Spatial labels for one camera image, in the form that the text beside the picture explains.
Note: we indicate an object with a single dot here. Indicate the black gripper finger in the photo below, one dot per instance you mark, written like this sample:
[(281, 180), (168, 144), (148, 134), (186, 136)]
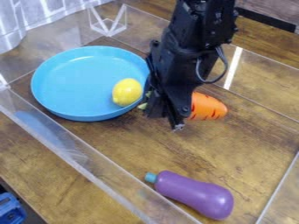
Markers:
[(176, 115), (154, 107)]

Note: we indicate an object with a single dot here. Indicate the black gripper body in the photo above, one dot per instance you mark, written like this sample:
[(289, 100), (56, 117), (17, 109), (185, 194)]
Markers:
[(178, 68)]

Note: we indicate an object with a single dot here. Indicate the orange toy carrot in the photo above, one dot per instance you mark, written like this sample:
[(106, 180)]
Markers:
[(205, 107)]

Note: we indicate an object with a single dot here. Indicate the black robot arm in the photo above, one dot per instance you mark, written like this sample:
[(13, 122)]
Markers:
[(202, 24)]

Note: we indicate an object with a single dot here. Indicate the yellow toy lemon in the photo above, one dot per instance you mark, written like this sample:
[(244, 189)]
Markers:
[(126, 92)]

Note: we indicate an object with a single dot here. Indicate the black bar in background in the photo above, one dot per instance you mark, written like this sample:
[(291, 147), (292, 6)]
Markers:
[(277, 23)]

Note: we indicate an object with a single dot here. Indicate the blue plastic plate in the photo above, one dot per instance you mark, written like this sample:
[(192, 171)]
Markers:
[(72, 82)]

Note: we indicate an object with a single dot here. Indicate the purple toy eggplant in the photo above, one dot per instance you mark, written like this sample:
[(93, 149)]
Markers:
[(209, 199)]

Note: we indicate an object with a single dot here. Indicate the white curtain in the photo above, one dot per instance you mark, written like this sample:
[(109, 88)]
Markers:
[(21, 15)]

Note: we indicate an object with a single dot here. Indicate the blue object at corner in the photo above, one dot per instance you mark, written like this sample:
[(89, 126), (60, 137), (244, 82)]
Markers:
[(12, 213)]

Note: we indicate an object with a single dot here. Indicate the clear acrylic enclosure wall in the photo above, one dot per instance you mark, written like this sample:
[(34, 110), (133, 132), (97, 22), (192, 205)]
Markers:
[(78, 171)]

